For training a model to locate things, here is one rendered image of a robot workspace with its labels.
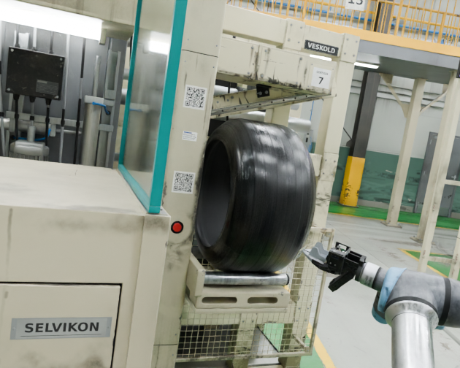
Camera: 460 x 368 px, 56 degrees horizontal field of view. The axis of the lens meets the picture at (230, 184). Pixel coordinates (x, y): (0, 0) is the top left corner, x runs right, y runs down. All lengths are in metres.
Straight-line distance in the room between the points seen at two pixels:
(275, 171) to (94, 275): 0.82
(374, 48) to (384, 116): 4.40
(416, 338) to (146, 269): 0.60
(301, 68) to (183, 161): 0.73
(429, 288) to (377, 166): 10.48
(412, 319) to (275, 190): 0.58
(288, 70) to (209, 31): 0.51
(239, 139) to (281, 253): 0.41
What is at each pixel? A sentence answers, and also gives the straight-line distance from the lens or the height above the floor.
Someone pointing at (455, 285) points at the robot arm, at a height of 1.14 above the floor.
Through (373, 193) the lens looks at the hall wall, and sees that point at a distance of 11.64.
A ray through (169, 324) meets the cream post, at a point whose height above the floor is 0.70.
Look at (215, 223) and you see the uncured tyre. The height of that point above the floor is 1.01.
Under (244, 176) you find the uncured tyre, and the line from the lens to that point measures 1.39.
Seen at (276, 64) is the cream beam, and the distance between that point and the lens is 1.88.
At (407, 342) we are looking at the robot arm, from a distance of 1.05.
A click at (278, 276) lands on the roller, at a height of 0.92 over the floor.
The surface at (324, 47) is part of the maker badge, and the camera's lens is 2.37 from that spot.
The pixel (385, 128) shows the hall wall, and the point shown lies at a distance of 11.67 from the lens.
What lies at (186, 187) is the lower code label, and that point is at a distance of 1.50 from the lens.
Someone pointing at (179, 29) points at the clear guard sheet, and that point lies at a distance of 0.72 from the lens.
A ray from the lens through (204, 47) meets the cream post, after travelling 1.51.
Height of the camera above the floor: 1.43
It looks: 7 degrees down
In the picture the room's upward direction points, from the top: 9 degrees clockwise
